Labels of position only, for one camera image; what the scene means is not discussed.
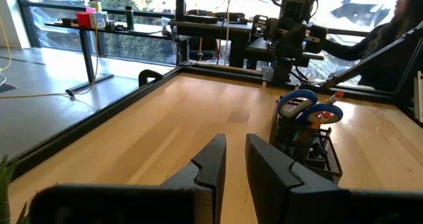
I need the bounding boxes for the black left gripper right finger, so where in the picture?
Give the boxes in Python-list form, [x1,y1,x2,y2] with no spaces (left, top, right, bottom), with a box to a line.
[245,133,423,224]

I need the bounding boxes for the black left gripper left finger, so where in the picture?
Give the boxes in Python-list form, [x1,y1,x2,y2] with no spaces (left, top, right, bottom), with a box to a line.
[161,133,227,224]

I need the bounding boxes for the blue handled scissors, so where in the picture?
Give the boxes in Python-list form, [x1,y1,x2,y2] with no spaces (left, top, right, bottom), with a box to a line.
[276,89,344,126]

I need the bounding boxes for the orange pencil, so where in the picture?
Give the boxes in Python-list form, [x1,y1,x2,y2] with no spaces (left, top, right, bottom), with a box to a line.
[307,111,332,132]
[325,91,345,105]

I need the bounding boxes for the black mesh desk organizer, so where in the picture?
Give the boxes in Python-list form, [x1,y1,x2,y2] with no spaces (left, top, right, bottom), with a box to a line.
[269,96,344,185]

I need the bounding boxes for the black side desk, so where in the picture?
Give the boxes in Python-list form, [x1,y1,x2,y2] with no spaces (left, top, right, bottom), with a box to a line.
[167,14,265,69]

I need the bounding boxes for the person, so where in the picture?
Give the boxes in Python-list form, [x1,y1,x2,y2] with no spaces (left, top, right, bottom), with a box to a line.
[322,0,423,93]

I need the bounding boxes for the green bottle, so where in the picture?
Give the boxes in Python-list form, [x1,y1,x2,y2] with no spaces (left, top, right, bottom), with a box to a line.
[124,5,135,31]

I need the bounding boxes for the black background table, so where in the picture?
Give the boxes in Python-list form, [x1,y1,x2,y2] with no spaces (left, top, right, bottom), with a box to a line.
[44,17,176,93]

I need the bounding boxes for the red box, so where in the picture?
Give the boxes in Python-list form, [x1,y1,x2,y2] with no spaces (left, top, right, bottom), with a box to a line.
[75,11,93,29]

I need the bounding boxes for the potted succulent plant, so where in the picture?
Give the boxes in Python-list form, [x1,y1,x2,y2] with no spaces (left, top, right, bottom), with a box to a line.
[0,154,30,224]

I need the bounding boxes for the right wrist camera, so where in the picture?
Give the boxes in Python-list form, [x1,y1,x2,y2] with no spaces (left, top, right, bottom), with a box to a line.
[283,0,312,20]

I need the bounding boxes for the black upright post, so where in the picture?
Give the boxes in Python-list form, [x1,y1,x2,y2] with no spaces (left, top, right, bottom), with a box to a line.
[174,0,186,20]

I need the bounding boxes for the black frame handle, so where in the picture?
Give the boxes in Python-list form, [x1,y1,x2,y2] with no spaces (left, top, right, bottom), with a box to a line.
[137,69,165,88]

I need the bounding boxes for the black aluminium table frame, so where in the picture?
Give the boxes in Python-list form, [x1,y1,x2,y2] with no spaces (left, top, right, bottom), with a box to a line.
[8,20,423,182]

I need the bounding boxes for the silver corner bracket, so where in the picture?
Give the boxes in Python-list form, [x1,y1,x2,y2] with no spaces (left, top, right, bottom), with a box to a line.
[413,70,423,123]

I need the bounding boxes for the yellow cable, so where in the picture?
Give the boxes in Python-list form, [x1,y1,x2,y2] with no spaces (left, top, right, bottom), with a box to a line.
[0,17,100,100]

